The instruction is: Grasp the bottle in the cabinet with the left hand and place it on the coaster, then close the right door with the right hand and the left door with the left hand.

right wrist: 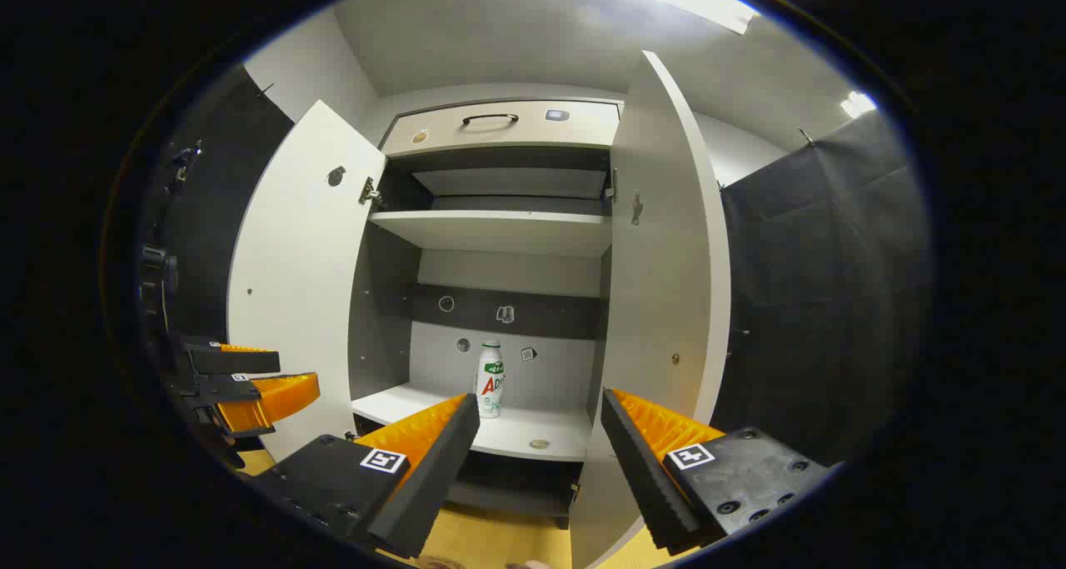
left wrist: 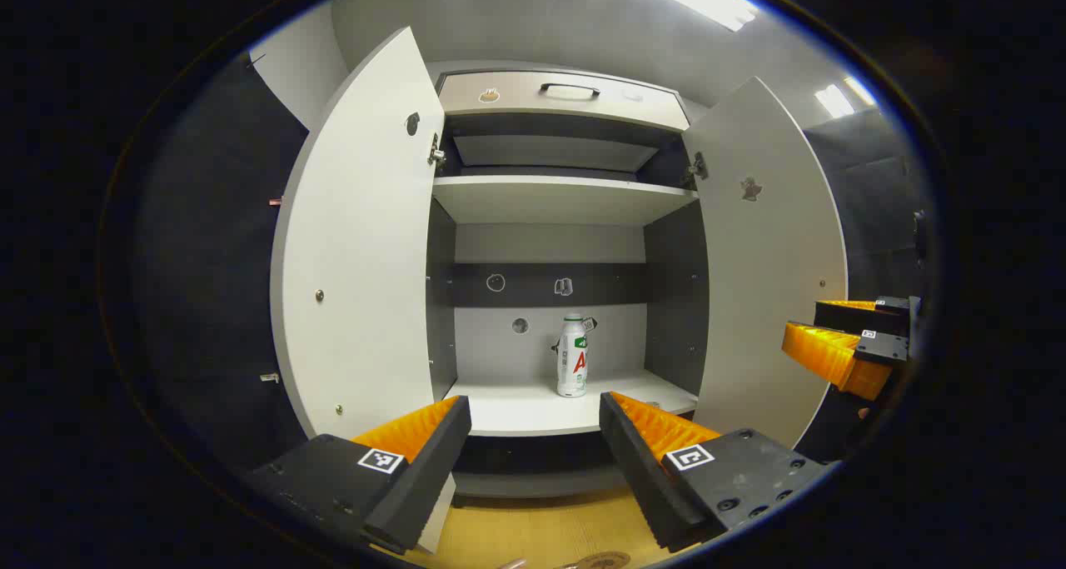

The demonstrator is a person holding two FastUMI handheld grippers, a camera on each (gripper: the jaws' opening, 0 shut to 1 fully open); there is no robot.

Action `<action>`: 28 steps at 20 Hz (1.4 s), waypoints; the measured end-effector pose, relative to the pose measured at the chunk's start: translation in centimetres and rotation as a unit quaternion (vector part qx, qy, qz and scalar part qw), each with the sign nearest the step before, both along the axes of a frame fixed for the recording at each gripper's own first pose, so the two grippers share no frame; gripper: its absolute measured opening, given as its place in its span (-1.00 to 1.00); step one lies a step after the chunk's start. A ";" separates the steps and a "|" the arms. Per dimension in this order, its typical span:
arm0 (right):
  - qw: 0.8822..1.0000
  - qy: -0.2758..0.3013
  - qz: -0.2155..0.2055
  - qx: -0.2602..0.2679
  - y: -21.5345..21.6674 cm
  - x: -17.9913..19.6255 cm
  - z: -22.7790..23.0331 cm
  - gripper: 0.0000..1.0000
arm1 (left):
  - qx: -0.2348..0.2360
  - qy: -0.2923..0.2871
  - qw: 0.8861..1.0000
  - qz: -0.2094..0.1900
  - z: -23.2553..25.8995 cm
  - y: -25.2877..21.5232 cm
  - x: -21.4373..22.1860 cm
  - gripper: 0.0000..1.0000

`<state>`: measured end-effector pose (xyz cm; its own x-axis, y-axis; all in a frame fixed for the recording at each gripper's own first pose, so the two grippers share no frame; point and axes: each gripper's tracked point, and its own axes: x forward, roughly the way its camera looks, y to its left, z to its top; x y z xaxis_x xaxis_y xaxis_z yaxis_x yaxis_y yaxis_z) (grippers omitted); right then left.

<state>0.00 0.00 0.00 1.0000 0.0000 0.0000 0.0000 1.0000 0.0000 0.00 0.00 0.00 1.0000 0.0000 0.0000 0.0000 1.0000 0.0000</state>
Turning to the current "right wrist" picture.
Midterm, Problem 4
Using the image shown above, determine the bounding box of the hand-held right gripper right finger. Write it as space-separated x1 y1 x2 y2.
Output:
600 387 834 553

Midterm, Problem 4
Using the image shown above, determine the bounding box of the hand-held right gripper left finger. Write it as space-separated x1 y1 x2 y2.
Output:
250 392 481 560

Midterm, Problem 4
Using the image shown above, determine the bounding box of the white cabinet door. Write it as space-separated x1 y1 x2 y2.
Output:
569 50 732 569
227 100 388 462

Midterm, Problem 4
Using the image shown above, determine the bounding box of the white bottle green cap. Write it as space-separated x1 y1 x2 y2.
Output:
475 340 506 420

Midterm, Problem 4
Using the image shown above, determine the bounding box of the white cabinet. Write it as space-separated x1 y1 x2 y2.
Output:
348 96 624 530

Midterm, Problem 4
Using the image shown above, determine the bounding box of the white cabinet shelf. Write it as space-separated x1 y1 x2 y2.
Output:
351 382 594 462
369 210 614 259

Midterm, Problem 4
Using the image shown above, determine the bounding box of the white cabinet drawer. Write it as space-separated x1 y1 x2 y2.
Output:
381 100 621 157

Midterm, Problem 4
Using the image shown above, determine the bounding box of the black backdrop cloth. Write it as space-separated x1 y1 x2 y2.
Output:
137 65 932 470

